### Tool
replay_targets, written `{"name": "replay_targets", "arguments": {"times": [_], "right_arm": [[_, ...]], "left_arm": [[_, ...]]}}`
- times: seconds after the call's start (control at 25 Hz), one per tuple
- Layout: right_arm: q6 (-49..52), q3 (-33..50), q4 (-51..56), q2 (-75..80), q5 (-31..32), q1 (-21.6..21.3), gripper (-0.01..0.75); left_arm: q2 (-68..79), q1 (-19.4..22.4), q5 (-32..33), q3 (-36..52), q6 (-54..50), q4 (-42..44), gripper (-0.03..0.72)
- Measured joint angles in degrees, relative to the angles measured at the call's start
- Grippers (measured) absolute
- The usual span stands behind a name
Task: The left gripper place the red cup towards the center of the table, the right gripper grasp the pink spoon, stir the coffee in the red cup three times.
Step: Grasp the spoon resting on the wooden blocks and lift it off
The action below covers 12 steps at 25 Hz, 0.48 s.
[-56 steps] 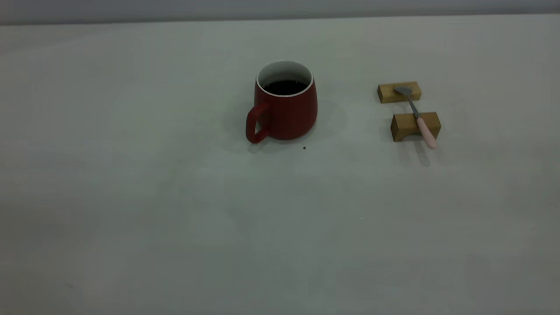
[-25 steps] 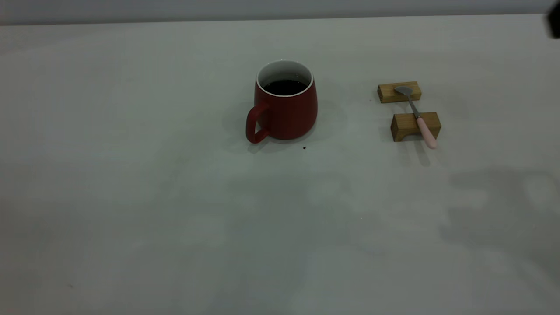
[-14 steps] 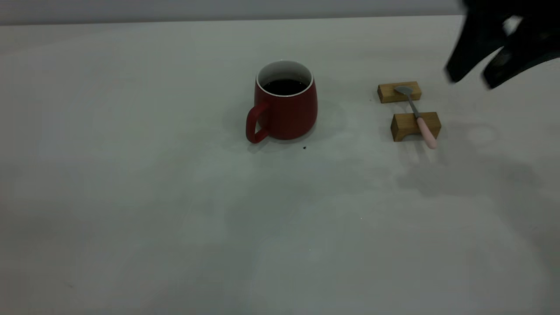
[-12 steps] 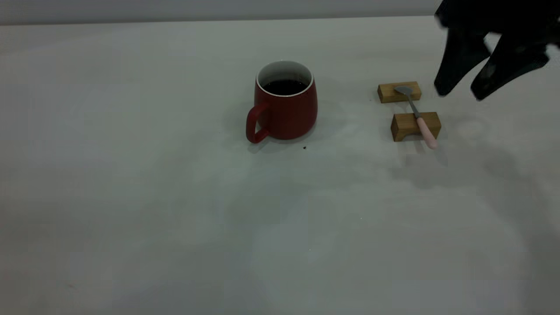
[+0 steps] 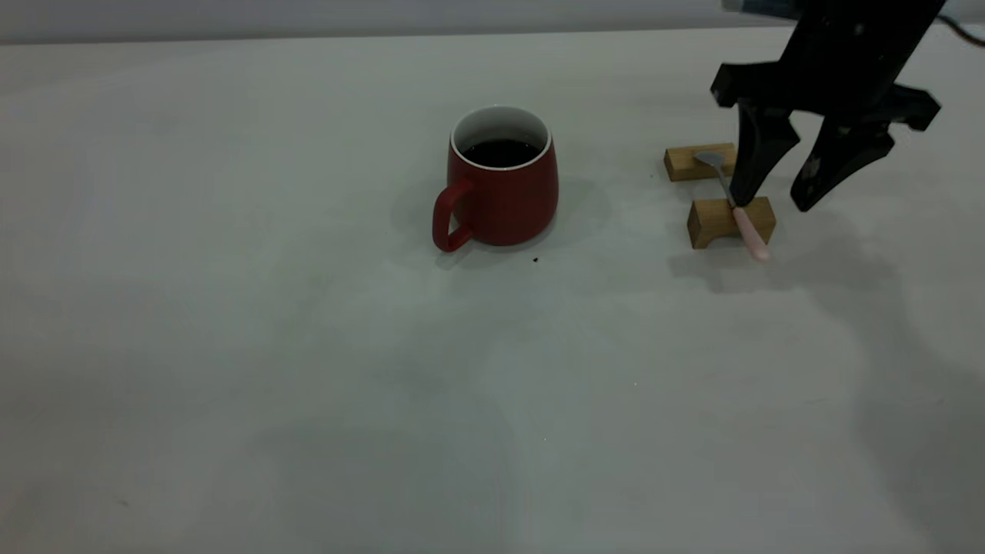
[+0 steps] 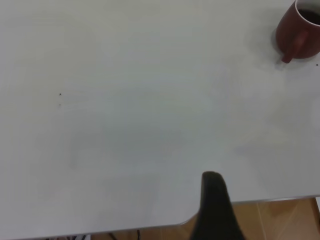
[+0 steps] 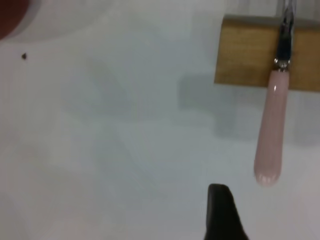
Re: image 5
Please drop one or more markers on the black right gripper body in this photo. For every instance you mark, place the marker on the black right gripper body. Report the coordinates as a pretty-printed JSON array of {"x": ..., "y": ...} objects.
[{"x": 839, "y": 61}]

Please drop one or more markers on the flat rectangular wooden block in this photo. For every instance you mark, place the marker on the flat rectangular wooden block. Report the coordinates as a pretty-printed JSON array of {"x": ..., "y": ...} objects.
[{"x": 685, "y": 163}]

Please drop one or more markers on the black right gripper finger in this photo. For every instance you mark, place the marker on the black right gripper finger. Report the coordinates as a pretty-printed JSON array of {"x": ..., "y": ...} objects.
[
  {"x": 839, "y": 158},
  {"x": 762, "y": 150}
]

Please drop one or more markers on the red ceramic mug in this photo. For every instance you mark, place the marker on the red ceramic mug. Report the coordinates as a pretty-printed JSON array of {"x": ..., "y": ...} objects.
[{"x": 500, "y": 208}]

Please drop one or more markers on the dark coffee liquid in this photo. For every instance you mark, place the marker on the dark coffee liquid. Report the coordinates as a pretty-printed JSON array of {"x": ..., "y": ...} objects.
[{"x": 500, "y": 152}]

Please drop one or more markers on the arched wooden block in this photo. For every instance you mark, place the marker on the arched wooden block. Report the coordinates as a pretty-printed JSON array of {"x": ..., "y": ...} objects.
[{"x": 712, "y": 219}]

